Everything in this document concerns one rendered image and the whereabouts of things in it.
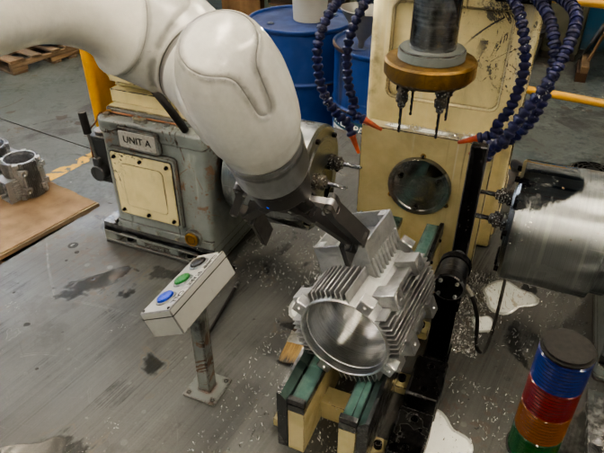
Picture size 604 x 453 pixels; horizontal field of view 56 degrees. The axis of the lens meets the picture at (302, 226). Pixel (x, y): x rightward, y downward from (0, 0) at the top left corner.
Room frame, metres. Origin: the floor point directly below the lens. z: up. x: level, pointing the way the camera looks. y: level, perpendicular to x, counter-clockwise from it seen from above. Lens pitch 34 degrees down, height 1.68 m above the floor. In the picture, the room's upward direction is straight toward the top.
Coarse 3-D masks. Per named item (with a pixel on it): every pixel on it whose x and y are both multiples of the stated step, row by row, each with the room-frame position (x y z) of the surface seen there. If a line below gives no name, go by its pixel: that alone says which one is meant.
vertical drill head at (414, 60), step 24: (432, 0) 1.06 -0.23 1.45; (456, 0) 1.06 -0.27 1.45; (432, 24) 1.06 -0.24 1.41; (456, 24) 1.07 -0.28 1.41; (408, 48) 1.09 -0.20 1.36; (432, 48) 1.06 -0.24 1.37; (456, 48) 1.08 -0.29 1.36; (384, 72) 1.10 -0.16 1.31; (408, 72) 1.03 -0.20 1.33; (432, 72) 1.02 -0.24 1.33; (456, 72) 1.02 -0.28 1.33
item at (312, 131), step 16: (304, 128) 1.15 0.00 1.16; (320, 128) 1.15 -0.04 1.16; (320, 144) 1.13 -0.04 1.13; (336, 144) 1.24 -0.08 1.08; (320, 160) 1.14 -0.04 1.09; (336, 160) 1.17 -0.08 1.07; (224, 176) 1.12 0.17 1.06; (320, 176) 1.09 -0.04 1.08; (224, 192) 1.12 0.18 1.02; (320, 192) 1.14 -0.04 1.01; (288, 224) 1.07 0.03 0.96; (304, 224) 1.06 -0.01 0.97
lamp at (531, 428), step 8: (520, 400) 0.46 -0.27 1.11; (520, 408) 0.45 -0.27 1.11; (520, 416) 0.45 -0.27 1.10; (528, 416) 0.44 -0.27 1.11; (520, 424) 0.44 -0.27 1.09; (528, 424) 0.43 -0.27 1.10; (536, 424) 0.43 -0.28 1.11; (544, 424) 0.42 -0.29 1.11; (552, 424) 0.42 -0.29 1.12; (560, 424) 0.42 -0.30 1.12; (568, 424) 0.43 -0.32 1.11; (520, 432) 0.44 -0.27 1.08; (528, 432) 0.43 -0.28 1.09; (536, 432) 0.43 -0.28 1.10; (544, 432) 0.42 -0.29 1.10; (552, 432) 0.42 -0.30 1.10; (560, 432) 0.42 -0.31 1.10; (528, 440) 0.43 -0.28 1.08; (536, 440) 0.42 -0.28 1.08; (544, 440) 0.42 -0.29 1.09; (552, 440) 0.42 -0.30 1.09; (560, 440) 0.42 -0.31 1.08
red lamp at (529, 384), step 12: (528, 384) 0.45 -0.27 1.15; (528, 396) 0.44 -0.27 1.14; (540, 396) 0.43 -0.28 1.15; (552, 396) 0.42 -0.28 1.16; (576, 396) 0.42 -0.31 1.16; (528, 408) 0.44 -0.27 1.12; (540, 408) 0.43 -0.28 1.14; (552, 408) 0.42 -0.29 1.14; (564, 408) 0.42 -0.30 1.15; (552, 420) 0.42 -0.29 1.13; (564, 420) 0.42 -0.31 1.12
